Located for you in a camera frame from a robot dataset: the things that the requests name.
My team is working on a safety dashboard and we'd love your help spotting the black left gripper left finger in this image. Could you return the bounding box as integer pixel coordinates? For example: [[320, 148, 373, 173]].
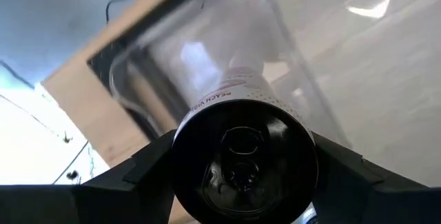
[[0, 130, 176, 224]]

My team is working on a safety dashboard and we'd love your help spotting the black floor cable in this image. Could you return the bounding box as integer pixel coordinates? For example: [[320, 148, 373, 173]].
[[105, 0, 139, 24]]

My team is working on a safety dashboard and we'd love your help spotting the thin black cable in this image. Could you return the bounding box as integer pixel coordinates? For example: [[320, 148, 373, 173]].
[[51, 140, 90, 185]]

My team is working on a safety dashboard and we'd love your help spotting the clear plastic bin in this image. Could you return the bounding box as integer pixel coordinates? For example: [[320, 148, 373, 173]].
[[108, 0, 347, 149]]

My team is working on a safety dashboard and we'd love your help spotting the white peach vibe Celsius can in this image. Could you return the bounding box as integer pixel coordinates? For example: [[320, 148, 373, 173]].
[[171, 65, 320, 224]]

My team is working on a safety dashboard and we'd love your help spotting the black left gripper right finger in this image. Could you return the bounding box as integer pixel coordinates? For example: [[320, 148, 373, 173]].
[[312, 132, 441, 224]]

